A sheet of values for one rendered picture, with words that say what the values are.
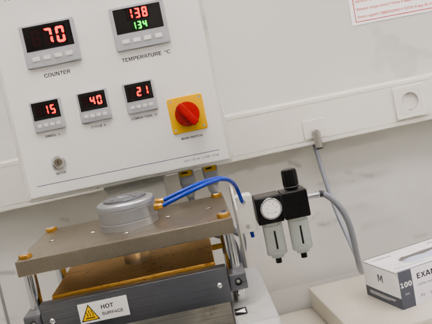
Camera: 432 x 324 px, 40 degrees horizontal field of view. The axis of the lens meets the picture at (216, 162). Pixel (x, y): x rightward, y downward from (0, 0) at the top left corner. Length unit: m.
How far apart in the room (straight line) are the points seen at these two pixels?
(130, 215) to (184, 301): 0.13
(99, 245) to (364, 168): 0.80
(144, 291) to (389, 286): 0.60
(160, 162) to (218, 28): 0.46
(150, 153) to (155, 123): 0.05
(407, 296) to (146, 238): 0.62
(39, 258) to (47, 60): 0.33
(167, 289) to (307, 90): 0.72
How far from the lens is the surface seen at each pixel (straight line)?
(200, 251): 0.81
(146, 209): 0.80
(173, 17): 0.95
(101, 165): 0.95
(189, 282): 0.74
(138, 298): 0.75
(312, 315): 1.36
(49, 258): 0.77
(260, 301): 0.77
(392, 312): 1.21
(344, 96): 1.33
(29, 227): 1.33
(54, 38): 0.96
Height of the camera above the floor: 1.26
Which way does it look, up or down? 7 degrees down
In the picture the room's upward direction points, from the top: 11 degrees counter-clockwise
